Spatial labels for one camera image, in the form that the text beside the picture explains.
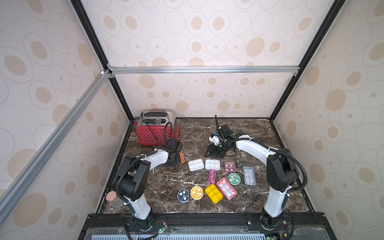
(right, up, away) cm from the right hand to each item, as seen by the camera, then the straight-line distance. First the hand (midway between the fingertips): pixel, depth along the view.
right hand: (213, 154), depth 89 cm
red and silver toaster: (-37, +16, +3) cm, 40 cm away
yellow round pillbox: (-10, -20, -6) cm, 23 cm away
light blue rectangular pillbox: (+22, -13, -1) cm, 25 cm away
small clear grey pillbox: (+18, -4, +5) cm, 19 cm away
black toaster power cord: (-39, +19, 0) cm, 43 cm away
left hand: (-20, -5, +6) cm, 21 cm away
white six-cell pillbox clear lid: (-10, -7, +5) cm, 13 cm away
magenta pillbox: (-1, -14, -1) cm, 14 cm away
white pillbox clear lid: (0, -7, +4) cm, 7 cm away
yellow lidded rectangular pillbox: (0, -21, -7) cm, 22 cm away
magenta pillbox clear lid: (+11, -8, +3) cm, 14 cm away
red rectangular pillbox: (+7, -18, -6) cm, 20 cm away
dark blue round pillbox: (-17, -21, -8) cm, 28 cm away
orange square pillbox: (-19, -3, +5) cm, 20 cm away
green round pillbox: (+12, -14, -2) cm, 19 cm away
